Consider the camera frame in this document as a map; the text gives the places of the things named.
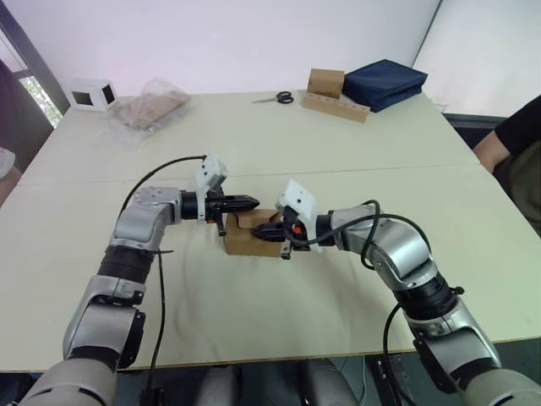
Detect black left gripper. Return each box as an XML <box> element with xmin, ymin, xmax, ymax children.
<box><xmin>205</xmin><ymin>194</ymin><xmax>260</xmax><ymax>239</ymax></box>

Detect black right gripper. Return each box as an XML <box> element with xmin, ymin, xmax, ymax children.
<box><xmin>252</xmin><ymin>206</ymin><xmax>307</xmax><ymax>261</ymax></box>

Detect small cardboard box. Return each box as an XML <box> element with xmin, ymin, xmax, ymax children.
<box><xmin>222</xmin><ymin>208</ymin><xmax>285</xmax><ymax>258</ymax></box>

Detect clear plastic bag of cardboard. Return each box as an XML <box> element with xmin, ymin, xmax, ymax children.
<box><xmin>101</xmin><ymin>75</ymin><xmax>194</xmax><ymax>149</ymax></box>

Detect closed brown cardboard box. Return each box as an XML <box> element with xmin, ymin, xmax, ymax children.
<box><xmin>306</xmin><ymin>69</ymin><xmax>346</xmax><ymax>99</ymax></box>

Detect wooden block with holes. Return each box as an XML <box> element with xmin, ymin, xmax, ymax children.
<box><xmin>300</xmin><ymin>89</ymin><xmax>372</xmax><ymax>124</ymax></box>

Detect grey rounded shape under table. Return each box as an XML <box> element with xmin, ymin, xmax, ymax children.
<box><xmin>198</xmin><ymin>365</ymin><xmax>238</xmax><ymax>406</ymax></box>
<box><xmin>303</xmin><ymin>359</ymin><xmax>352</xmax><ymax>406</ymax></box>

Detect navy blue fabric bag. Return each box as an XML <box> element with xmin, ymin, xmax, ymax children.
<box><xmin>342</xmin><ymin>59</ymin><xmax>429</xmax><ymax>113</ymax></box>

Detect black plate under table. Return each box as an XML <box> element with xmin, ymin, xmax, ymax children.
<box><xmin>378</xmin><ymin>357</ymin><xmax>407</xmax><ymax>406</ymax></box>

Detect white cube with black squares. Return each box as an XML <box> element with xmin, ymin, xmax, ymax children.
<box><xmin>69</xmin><ymin>78</ymin><xmax>117</xmax><ymax>112</ymax></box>

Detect dark side table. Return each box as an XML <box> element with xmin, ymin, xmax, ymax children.
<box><xmin>443</xmin><ymin>112</ymin><xmax>506</xmax><ymax>149</ymax></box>

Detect person in dark short-sleeve shirt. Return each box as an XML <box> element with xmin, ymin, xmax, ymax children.
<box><xmin>472</xmin><ymin>95</ymin><xmax>541</xmax><ymax>238</ymax></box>

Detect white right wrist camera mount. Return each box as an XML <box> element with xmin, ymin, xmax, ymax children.
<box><xmin>275</xmin><ymin>178</ymin><xmax>325</xmax><ymax>254</ymax></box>

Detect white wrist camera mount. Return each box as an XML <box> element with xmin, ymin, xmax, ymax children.
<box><xmin>194</xmin><ymin>154</ymin><xmax>230</xmax><ymax>224</ymax></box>
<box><xmin>275</xmin><ymin>178</ymin><xmax>325</xmax><ymax>254</ymax></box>

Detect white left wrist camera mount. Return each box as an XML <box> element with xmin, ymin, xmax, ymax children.
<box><xmin>194</xmin><ymin>154</ymin><xmax>230</xmax><ymax>224</ymax></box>

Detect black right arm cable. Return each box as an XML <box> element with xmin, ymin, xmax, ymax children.
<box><xmin>291</xmin><ymin>199</ymin><xmax>430</xmax><ymax>406</ymax></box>

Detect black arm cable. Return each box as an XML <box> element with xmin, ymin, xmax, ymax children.
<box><xmin>120</xmin><ymin>154</ymin><xmax>208</xmax><ymax>406</ymax></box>
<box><xmin>291</xmin><ymin>199</ymin><xmax>430</xmax><ymax>406</ymax></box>

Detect black-handled scissors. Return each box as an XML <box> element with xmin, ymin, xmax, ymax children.
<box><xmin>252</xmin><ymin>91</ymin><xmax>294</xmax><ymax>105</ymax></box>

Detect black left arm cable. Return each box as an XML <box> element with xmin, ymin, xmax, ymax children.
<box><xmin>120</xmin><ymin>154</ymin><xmax>208</xmax><ymax>406</ymax></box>

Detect black window frame post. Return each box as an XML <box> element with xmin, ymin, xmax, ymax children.
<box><xmin>0</xmin><ymin>0</ymin><xmax>71</xmax><ymax>115</ymax></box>

